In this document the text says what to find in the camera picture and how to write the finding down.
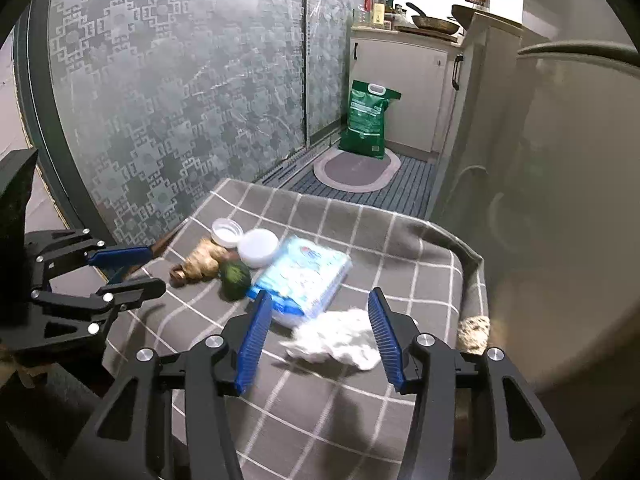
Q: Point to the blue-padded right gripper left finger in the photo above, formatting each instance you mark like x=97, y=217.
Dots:
x=165, y=416

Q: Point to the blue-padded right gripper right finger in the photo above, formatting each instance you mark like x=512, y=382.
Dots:
x=475, y=417

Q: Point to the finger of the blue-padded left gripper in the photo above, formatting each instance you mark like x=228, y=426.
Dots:
x=120, y=256
x=132, y=293

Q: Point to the white tissue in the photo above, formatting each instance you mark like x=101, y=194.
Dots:
x=345, y=336

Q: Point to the white kitchen cabinet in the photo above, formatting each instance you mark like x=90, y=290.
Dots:
x=428, y=73

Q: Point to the brown chestnut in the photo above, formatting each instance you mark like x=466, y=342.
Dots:
x=177, y=277

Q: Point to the ginger root piece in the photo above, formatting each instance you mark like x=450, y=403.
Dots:
x=204, y=261

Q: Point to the speckled sponge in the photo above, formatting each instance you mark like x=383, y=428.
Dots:
x=473, y=334

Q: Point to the green avocado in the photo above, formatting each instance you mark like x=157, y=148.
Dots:
x=235, y=279

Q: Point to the grey checked tablecloth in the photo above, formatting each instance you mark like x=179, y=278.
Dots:
x=320, y=406

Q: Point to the blue white tissue pack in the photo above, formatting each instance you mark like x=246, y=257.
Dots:
x=301, y=281

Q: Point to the white round lid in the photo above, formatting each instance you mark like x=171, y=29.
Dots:
x=258, y=247

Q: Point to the frosted patterned sliding door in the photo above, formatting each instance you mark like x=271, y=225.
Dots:
x=159, y=100

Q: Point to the oval pink grey mat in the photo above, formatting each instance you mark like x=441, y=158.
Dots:
x=353, y=173

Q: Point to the dark slatted floor mat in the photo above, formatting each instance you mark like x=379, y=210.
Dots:
x=398, y=182

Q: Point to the beige refrigerator side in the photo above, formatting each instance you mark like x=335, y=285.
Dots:
x=543, y=182

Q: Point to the green rice bag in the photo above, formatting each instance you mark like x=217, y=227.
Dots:
x=365, y=131

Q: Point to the condiment bottles group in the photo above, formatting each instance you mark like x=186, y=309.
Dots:
x=383, y=14

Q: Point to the frying pan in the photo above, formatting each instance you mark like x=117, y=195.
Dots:
x=422, y=21

